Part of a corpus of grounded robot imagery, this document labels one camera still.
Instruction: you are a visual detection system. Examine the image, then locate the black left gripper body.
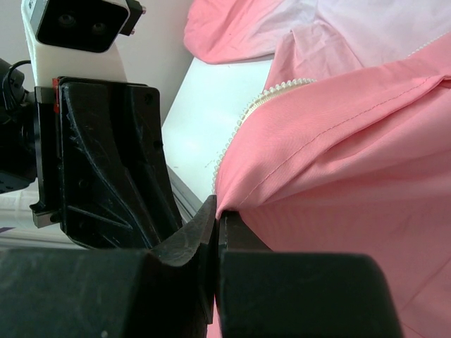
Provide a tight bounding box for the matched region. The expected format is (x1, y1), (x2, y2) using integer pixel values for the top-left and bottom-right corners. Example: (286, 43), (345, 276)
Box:
(30, 77), (67, 229)

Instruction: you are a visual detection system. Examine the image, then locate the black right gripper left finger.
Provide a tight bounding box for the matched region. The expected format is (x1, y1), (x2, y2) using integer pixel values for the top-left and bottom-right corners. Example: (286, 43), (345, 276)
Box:
(1, 196), (216, 337)

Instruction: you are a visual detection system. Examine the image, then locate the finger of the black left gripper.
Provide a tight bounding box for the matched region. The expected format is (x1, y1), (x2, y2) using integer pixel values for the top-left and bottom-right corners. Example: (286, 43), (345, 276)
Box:
(59, 77), (164, 249)
(112, 84), (182, 239)

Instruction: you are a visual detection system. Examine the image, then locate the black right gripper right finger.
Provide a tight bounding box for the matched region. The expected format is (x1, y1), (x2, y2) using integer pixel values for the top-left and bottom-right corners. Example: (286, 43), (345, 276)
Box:
(216, 212), (402, 337)

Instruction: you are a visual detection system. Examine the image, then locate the pink hooded zip jacket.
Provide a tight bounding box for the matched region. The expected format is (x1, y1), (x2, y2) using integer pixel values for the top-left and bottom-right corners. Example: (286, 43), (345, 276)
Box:
(184, 1), (450, 337)

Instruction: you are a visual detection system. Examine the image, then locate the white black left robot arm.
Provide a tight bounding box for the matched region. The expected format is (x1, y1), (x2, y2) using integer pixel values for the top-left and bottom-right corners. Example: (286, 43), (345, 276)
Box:
(1, 62), (183, 249)

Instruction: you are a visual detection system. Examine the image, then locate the aluminium table edge rail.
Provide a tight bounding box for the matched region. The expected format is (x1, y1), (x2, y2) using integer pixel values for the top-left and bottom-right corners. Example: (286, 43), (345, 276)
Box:
(167, 166), (202, 224)

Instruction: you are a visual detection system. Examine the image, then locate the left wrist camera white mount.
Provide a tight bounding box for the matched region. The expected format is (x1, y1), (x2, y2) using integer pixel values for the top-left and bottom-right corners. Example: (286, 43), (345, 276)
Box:
(21, 0), (146, 88)

